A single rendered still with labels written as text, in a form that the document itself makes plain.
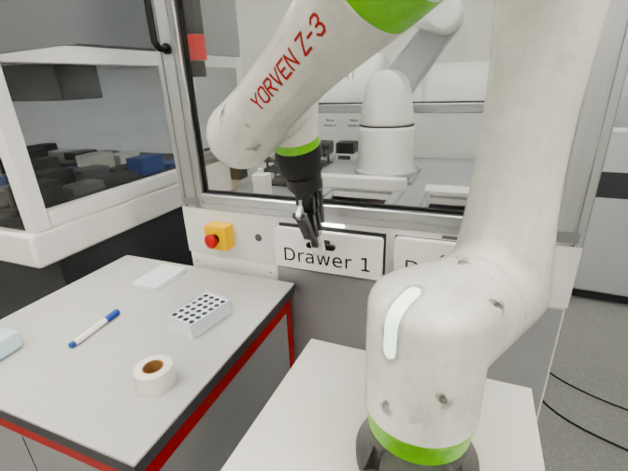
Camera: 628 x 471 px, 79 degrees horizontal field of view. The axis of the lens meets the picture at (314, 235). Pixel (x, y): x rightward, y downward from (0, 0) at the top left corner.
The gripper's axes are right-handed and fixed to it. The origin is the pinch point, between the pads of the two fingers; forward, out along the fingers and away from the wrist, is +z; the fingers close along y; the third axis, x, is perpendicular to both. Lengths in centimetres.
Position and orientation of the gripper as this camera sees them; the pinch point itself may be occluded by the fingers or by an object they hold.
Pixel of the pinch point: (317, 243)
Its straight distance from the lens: 90.8
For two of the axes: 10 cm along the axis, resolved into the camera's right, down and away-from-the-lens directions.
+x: 9.3, 1.1, -3.6
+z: 1.6, 7.5, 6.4
